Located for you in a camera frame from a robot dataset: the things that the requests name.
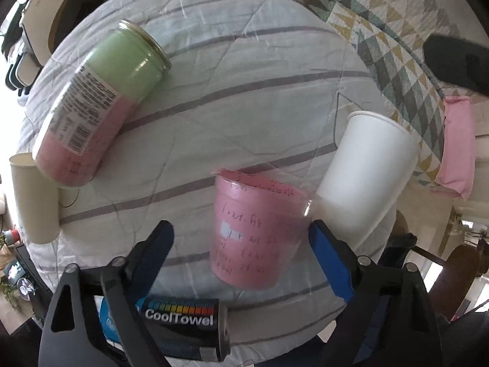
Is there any white massage chair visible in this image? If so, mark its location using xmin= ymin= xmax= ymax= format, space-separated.
xmin=1 ymin=0 xmax=89 ymax=94

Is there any black CoolTowel can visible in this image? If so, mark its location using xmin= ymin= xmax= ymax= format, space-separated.
xmin=98 ymin=295 xmax=232 ymax=363

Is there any green and pink jar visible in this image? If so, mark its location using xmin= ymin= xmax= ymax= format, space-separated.
xmin=32 ymin=20 xmax=171 ymax=188

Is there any striped white tablecloth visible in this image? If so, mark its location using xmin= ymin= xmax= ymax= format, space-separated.
xmin=20 ymin=0 xmax=385 ymax=366

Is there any large white paper cup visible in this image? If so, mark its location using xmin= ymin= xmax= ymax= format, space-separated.
xmin=313 ymin=111 xmax=419 ymax=249

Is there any pink cloth on sofa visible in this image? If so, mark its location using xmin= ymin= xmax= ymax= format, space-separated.
xmin=435 ymin=96 xmax=476 ymax=201

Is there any small white paper cup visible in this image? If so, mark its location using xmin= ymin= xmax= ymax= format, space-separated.
xmin=9 ymin=153 xmax=60 ymax=244

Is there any pink plastic cup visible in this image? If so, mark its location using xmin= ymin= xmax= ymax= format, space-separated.
xmin=211 ymin=169 xmax=312 ymax=290

